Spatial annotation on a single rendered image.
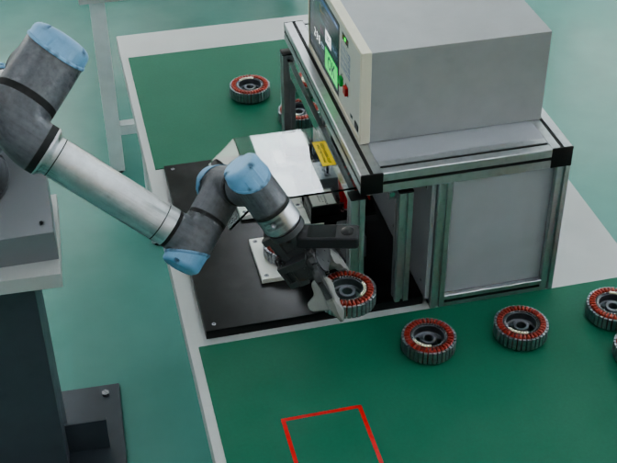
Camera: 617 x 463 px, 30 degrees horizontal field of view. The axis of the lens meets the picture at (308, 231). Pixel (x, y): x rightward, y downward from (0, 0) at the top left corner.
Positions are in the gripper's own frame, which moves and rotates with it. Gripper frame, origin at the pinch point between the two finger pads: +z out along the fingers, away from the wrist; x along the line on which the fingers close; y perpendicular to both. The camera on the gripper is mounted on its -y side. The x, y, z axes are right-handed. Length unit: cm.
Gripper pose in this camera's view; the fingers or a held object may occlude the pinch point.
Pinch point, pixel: (348, 296)
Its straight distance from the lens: 222.5
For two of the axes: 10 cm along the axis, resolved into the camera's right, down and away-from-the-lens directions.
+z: 5.2, 7.2, 4.6
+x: -1.2, 6.0, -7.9
